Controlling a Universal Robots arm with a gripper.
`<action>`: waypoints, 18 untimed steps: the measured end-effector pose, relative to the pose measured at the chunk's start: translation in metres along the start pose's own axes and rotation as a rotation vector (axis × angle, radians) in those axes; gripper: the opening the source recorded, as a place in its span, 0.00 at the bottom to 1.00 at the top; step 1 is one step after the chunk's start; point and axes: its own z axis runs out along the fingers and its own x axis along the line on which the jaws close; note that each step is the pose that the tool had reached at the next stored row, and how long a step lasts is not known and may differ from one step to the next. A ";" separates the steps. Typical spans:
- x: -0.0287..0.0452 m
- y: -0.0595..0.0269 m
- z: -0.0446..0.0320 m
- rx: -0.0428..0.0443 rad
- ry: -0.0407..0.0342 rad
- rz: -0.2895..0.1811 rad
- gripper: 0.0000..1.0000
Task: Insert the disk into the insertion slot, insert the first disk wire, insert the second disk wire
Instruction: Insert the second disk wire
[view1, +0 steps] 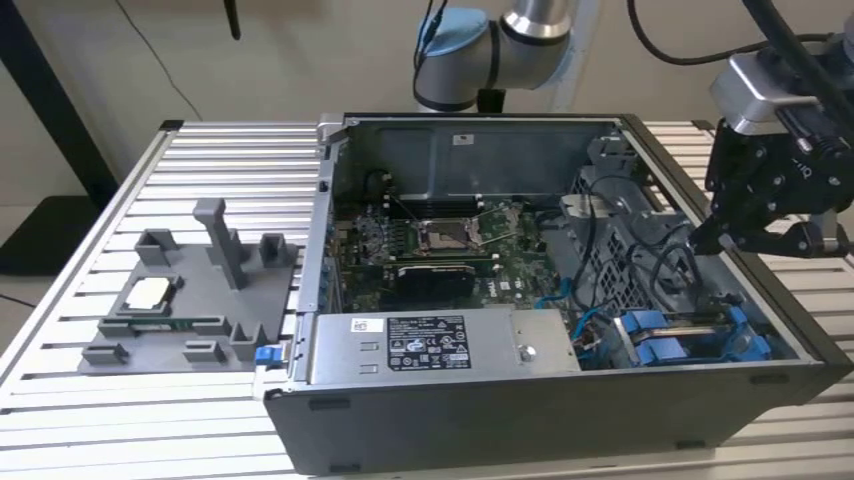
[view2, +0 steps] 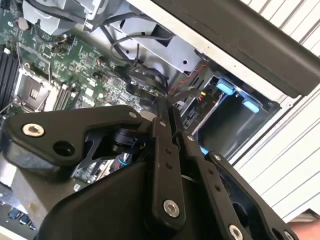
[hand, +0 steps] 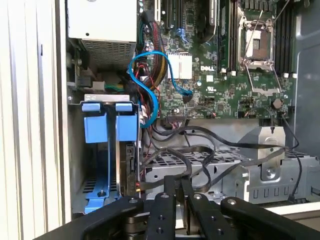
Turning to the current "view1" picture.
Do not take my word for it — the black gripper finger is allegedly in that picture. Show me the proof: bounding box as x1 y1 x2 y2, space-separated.
731 220 843 260
689 118 797 255

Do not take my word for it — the black disk wire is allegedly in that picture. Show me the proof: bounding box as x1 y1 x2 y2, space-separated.
626 219 710 321

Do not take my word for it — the hard disk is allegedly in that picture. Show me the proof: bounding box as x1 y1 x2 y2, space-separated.
615 303 777 366

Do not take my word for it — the grey metal disk bay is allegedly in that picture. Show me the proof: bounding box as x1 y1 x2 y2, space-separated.
538 134 802 372

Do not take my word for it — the black RAM slot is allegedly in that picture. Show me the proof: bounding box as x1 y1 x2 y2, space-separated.
380 191 488 211

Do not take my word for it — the green motherboard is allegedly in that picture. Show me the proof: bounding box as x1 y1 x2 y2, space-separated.
331 198 583 315

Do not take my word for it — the CPU socket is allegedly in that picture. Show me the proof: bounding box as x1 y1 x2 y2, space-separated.
412 217 479 254

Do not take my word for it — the black graphics card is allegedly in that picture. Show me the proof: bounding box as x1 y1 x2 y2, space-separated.
382 262 479 307

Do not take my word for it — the black open PC case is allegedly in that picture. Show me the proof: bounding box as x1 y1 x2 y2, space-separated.
262 111 854 477

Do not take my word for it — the silver power supply unit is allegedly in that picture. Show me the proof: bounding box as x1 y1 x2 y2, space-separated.
307 307 579 387

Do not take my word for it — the black hanging rod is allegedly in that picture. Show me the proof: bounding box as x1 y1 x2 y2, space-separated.
221 0 244 41

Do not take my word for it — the grey parts rack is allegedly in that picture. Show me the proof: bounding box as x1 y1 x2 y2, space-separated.
77 197 300 376

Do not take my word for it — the green RAM stick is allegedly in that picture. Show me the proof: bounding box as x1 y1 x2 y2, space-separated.
131 318 203 332

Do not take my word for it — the silver CPU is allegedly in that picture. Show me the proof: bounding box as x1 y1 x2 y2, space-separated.
124 278 177 310

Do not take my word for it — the black desk leg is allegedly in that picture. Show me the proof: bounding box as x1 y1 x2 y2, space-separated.
0 0 123 277

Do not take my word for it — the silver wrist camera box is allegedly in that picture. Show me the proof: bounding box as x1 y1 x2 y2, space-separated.
707 51 833 135

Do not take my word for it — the thick black looping cable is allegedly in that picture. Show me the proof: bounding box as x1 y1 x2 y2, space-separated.
624 0 779 67

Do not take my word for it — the long black wire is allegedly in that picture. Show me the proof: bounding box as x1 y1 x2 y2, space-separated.
571 173 643 312

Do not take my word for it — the thick black straight cable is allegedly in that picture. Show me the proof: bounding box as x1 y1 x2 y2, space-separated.
742 0 854 161

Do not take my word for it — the blue wire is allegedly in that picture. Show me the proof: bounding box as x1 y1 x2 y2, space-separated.
536 279 614 352

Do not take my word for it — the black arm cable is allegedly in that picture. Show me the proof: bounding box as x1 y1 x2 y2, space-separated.
415 0 450 64

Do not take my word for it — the thin black wall cable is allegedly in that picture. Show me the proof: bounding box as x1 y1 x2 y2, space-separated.
111 0 203 122

